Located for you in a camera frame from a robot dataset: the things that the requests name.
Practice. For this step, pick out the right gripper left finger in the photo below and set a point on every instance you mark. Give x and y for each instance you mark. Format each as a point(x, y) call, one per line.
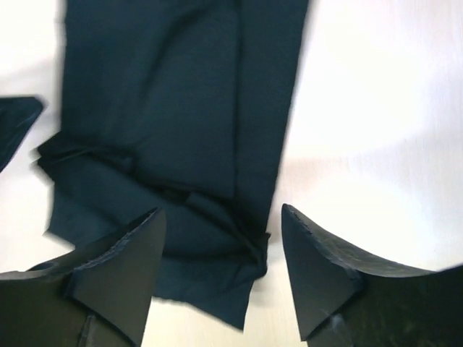
point(96, 295)

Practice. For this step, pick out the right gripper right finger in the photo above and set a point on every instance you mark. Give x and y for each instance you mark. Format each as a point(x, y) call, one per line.
point(346, 296)

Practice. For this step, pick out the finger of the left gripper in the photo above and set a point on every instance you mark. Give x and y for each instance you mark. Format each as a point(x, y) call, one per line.
point(18, 114)

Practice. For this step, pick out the black long sleeve shirt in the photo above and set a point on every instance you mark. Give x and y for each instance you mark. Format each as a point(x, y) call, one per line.
point(180, 105)

